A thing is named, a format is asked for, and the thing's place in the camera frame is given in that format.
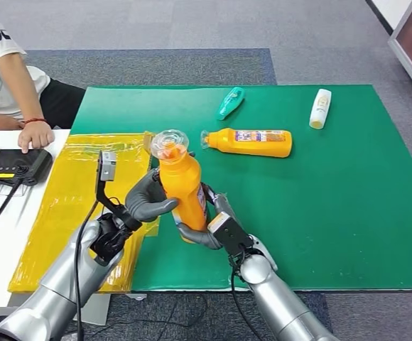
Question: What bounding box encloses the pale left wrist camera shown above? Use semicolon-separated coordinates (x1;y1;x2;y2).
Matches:
100;150;117;183

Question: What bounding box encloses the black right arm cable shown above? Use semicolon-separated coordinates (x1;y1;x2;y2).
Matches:
229;251;263;341

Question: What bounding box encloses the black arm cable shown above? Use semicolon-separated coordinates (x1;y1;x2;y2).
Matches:
229;251;263;341
73;200;102;341

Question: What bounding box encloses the teal plastic bottle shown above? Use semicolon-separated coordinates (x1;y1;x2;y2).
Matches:
217;86;246;121

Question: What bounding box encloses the orange detergent bottle clear cap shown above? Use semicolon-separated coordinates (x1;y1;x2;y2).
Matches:
200;128;293;159
149;129;210;243

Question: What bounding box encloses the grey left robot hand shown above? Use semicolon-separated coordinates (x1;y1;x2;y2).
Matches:
125;168;179;225

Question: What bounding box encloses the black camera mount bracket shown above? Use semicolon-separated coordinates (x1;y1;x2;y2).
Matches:
95;150;143;232

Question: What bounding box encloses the white plastic bottle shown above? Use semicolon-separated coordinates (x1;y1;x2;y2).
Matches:
309;88;333;130

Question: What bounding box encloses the green table mat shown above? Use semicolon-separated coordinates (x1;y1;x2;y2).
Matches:
70;85;412;292

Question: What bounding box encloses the black controller with antennas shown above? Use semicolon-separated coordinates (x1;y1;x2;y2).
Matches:
0;147;53;222

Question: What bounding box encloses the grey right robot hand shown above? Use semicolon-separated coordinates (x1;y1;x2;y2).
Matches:
175;182;237;251

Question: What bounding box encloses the person's hand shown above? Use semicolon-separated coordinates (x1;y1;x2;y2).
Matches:
17;121;55;154

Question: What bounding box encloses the yellow plastic sheet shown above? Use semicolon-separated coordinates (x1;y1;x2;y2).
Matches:
8;131;161;293

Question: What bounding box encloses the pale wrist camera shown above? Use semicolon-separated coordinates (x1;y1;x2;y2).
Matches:
208;212;255;259
100;150;117;183

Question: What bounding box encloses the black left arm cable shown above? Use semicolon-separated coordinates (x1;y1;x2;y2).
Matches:
73;200;102;341

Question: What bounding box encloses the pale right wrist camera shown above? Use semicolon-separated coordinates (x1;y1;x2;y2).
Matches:
208;212;255;259

